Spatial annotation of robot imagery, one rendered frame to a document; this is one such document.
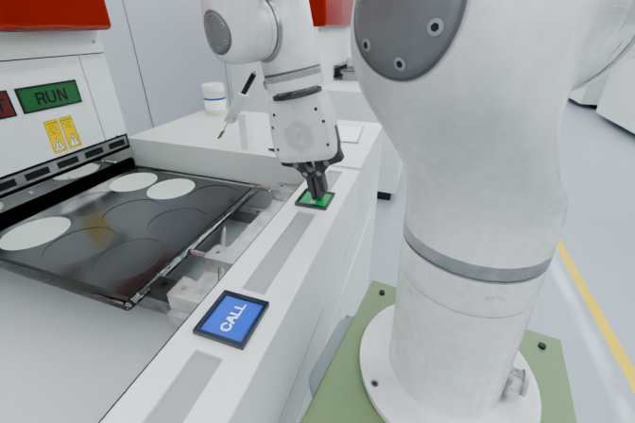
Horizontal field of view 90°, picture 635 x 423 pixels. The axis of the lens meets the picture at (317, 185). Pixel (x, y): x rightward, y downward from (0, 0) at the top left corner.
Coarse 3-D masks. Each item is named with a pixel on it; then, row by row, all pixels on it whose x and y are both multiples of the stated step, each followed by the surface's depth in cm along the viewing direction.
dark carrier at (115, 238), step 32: (96, 192) 70; (128, 192) 70; (192, 192) 70; (224, 192) 70; (96, 224) 58; (128, 224) 59; (160, 224) 59; (192, 224) 59; (0, 256) 50; (32, 256) 50; (64, 256) 51; (96, 256) 50; (128, 256) 51; (160, 256) 51; (96, 288) 45; (128, 288) 44
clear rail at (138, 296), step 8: (248, 192) 69; (256, 192) 71; (248, 200) 68; (232, 208) 63; (224, 216) 60; (216, 224) 58; (208, 232) 56; (200, 240) 54; (184, 248) 52; (192, 248) 52; (176, 256) 50; (184, 256) 51; (176, 264) 49; (160, 272) 47; (168, 272) 48; (152, 280) 45; (144, 288) 44; (136, 296) 43; (144, 296) 44; (136, 304) 43
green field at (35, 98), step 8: (32, 88) 61; (40, 88) 63; (48, 88) 64; (56, 88) 65; (64, 88) 67; (72, 88) 68; (24, 96) 60; (32, 96) 62; (40, 96) 63; (48, 96) 64; (56, 96) 66; (64, 96) 67; (72, 96) 69; (24, 104) 60; (32, 104) 62; (40, 104) 63; (48, 104) 64; (56, 104) 66
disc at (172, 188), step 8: (160, 184) 73; (168, 184) 73; (176, 184) 73; (184, 184) 73; (192, 184) 73; (152, 192) 70; (160, 192) 70; (168, 192) 70; (176, 192) 70; (184, 192) 70
